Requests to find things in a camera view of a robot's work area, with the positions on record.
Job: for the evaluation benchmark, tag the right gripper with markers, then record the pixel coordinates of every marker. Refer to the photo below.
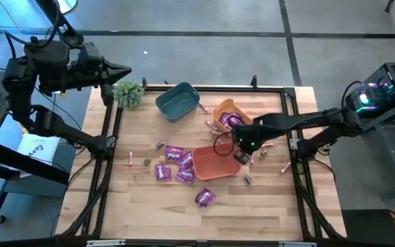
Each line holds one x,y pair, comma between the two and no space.
257,137

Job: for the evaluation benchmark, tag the teal plastic bin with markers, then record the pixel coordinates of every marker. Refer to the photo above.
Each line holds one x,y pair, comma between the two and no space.
177,103

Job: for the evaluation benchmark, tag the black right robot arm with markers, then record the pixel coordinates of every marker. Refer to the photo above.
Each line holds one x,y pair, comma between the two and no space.
303,121

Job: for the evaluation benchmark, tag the black box with hazard stripes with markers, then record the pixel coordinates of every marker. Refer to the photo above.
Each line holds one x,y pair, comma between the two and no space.
369,228

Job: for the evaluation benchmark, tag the orange plastic bin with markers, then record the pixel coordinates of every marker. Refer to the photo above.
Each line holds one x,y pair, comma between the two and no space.
211,164

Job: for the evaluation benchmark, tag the purple candy pack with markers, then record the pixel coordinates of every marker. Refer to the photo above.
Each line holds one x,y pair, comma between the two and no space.
205,197
185,175
237,120
184,160
162,171
174,152
225,118

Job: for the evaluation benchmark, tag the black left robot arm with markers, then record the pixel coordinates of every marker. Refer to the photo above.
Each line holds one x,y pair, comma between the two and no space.
63,132

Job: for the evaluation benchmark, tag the black table frame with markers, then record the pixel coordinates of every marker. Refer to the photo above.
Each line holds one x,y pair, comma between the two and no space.
238,88

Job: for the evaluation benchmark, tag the green potted plant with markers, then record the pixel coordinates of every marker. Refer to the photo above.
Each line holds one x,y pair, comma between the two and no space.
128,94

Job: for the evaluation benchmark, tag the black frame clamp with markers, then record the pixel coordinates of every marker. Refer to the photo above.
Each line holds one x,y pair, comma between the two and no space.
144,83
254,81

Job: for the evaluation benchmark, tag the clear dark candy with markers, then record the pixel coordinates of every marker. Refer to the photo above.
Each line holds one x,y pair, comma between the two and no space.
248,180
147,161
161,144

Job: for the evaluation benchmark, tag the silver frame bracket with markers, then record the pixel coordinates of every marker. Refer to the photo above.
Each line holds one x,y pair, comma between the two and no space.
297,244
105,243

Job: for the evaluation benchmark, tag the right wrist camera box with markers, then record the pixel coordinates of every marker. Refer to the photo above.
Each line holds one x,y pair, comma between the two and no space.
239,135

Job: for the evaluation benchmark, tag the white paper booklet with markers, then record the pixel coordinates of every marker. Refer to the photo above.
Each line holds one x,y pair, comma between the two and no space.
38,147

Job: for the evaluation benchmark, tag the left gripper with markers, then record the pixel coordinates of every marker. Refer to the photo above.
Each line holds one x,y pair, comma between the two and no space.
89,58

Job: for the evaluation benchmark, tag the pink candy roll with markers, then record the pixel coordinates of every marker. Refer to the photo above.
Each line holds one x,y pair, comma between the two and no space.
203,107
252,159
267,145
286,167
211,125
215,133
130,158

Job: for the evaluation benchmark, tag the yellow plastic bin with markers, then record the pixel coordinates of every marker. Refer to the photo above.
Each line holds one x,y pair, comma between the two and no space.
226,104

